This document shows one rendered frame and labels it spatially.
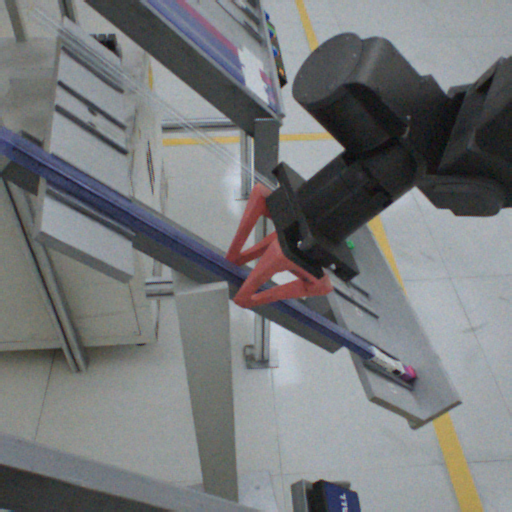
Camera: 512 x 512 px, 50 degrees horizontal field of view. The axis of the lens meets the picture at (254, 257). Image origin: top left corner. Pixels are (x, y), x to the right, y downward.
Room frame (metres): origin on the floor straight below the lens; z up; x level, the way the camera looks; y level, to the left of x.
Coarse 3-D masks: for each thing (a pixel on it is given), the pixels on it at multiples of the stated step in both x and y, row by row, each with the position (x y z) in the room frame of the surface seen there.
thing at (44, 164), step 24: (0, 144) 0.30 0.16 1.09; (24, 144) 0.31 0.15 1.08; (48, 168) 0.30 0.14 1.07; (72, 168) 0.32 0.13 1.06; (72, 192) 0.30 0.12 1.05; (96, 192) 0.31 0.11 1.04; (120, 216) 0.31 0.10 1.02; (144, 216) 0.32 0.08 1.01; (168, 240) 0.31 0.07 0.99; (192, 240) 0.33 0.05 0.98; (216, 264) 0.32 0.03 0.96; (264, 288) 0.33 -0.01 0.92; (288, 312) 0.33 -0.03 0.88; (312, 312) 0.35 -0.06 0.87; (336, 336) 0.34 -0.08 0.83
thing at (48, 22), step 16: (32, 16) 0.51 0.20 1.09; (48, 16) 0.52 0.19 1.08; (64, 32) 0.52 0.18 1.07; (80, 48) 0.52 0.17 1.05; (96, 64) 0.52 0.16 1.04; (112, 64) 0.53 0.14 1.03; (128, 80) 0.53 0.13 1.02; (144, 96) 0.53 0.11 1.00; (160, 112) 0.53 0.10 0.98; (176, 112) 0.54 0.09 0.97; (192, 128) 0.54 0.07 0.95; (208, 144) 0.54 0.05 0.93; (224, 160) 0.55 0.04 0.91; (240, 160) 0.56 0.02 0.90; (256, 176) 0.56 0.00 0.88
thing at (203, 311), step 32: (192, 288) 0.41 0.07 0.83; (224, 288) 0.41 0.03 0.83; (192, 320) 0.40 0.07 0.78; (224, 320) 0.41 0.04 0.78; (192, 352) 0.40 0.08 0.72; (224, 352) 0.41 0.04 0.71; (192, 384) 0.40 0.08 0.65; (224, 384) 0.41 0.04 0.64; (192, 416) 0.40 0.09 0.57; (224, 416) 0.41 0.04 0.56; (224, 448) 0.41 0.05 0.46; (224, 480) 0.41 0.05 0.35; (256, 480) 0.56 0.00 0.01
